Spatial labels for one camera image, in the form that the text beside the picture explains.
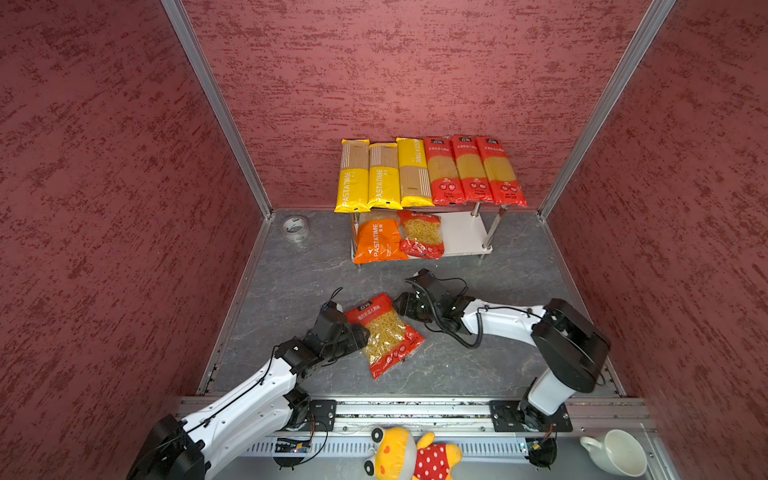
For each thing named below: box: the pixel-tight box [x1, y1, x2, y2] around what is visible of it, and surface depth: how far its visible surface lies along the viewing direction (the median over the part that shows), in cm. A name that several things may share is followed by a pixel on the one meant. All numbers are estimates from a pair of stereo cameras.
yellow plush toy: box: [364, 426, 463, 480], surface depth 65 cm
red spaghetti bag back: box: [451, 135, 496, 204], surface depth 83 cm
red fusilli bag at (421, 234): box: [398, 210, 445, 260], surface depth 101 cm
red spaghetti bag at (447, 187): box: [424, 135, 466, 206], surface depth 81 cm
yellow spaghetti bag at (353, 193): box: [334, 139, 371, 213], surface depth 79 cm
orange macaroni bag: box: [350, 208, 409, 265], surface depth 99 cm
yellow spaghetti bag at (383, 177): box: [367, 143, 403, 211], surface depth 80 cm
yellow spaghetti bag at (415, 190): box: [396, 138, 435, 207], surface depth 81 cm
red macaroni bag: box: [346, 293, 426, 381], surface depth 86 cm
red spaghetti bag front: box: [475, 137, 528, 207], surface depth 82 cm
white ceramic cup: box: [579, 429, 648, 477], surface depth 65 cm
